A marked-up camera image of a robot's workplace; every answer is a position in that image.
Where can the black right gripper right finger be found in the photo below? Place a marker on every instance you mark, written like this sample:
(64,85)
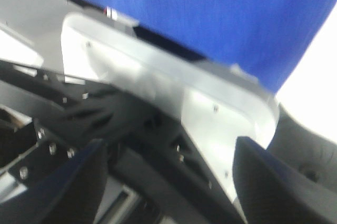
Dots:
(270,191)

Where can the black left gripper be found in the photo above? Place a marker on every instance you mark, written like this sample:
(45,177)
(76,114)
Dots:
(154,170)

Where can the blue microfibre towel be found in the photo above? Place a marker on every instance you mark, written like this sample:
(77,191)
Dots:
(267,38)

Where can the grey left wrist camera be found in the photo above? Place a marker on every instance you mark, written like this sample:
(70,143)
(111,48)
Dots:
(215,104)

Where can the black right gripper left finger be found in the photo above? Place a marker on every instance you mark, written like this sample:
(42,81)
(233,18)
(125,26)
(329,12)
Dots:
(70,194)

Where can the white towel label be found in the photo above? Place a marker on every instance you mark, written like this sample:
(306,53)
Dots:
(111,13)

